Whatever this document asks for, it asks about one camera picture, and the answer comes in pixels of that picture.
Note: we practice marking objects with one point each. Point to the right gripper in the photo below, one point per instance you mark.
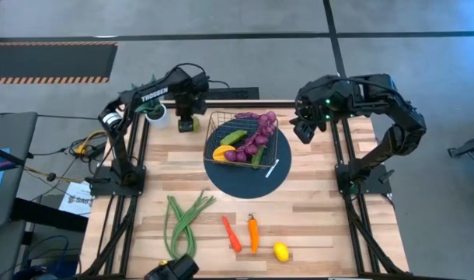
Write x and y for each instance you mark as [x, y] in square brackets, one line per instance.
[316, 105]

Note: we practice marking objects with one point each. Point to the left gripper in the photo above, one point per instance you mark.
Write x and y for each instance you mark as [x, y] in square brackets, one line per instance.
[191, 105]

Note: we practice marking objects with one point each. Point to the green starfruit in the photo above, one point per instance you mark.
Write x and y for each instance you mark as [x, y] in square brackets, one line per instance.
[197, 123]

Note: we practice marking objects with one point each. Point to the purple grape bunch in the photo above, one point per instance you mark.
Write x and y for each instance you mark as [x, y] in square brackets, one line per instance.
[261, 140]

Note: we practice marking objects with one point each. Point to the yellow starfruit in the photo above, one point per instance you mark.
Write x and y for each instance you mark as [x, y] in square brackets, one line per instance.
[221, 153]

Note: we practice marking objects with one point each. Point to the small green pepper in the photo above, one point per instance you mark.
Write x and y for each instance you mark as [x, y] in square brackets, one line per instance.
[234, 137]

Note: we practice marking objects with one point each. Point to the green cucumber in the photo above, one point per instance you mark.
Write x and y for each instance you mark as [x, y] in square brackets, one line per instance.
[257, 157]

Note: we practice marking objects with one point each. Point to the green long beans bundle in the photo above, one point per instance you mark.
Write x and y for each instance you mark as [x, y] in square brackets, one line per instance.
[183, 221]

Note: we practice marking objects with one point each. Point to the orange pepper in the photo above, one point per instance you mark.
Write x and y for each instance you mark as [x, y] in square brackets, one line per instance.
[253, 235]

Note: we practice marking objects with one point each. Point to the yellow lemon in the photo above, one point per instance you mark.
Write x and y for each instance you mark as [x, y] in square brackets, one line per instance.
[281, 252]

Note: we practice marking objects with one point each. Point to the red chili pepper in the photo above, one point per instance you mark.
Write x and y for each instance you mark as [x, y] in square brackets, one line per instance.
[232, 237]

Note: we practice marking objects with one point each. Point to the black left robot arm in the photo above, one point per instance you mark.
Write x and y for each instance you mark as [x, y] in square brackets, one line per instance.
[155, 93]

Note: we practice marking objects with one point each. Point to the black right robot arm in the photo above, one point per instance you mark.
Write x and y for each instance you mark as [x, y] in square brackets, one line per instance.
[408, 128]

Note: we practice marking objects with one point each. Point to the white basket tag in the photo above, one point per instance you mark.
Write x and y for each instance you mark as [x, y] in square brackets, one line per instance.
[272, 168]

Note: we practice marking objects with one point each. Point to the potted green plant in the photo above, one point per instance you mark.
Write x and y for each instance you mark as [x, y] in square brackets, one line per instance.
[162, 120]

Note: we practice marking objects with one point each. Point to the black floor vent strip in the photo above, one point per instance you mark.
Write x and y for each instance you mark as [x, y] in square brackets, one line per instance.
[229, 93]

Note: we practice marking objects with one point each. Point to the round dark blue mat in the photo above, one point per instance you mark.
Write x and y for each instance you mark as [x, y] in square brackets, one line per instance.
[245, 184]

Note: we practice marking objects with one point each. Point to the white paper sign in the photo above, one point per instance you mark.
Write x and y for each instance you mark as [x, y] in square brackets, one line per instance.
[75, 200]

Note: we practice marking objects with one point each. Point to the black handheld device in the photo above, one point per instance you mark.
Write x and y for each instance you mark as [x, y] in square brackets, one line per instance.
[175, 268]

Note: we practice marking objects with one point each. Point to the black hazard-striped floor mat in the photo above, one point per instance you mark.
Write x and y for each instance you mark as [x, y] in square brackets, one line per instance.
[46, 62]

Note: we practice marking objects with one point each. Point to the grey chair base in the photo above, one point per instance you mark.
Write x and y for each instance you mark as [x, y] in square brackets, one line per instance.
[472, 147]

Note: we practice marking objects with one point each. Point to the grey desk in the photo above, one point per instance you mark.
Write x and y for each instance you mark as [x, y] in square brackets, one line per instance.
[11, 128]

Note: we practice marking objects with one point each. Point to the black table frame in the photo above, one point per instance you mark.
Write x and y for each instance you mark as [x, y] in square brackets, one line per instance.
[241, 105]

